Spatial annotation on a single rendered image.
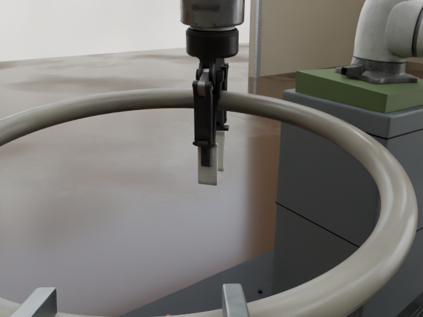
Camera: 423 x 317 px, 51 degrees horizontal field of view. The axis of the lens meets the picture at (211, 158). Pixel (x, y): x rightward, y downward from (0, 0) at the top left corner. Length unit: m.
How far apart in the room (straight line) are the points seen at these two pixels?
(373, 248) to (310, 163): 1.09
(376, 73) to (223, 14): 0.85
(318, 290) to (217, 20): 0.40
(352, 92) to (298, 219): 0.48
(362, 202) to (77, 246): 1.34
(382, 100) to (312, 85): 0.24
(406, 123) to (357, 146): 0.77
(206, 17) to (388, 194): 0.33
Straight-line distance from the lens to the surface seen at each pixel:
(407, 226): 0.38
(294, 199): 1.52
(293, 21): 6.64
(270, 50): 6.41
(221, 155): 0.73
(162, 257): 2.02
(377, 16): 1.39
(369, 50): 1.40
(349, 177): 1.34
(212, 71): 0.62
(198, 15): 0.61
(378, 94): 1.25
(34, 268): 2.08
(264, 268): 1.93
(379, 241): 0.35
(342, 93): 1.32
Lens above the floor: 1.09
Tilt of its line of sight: 20 degrees down
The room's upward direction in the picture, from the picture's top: straight up
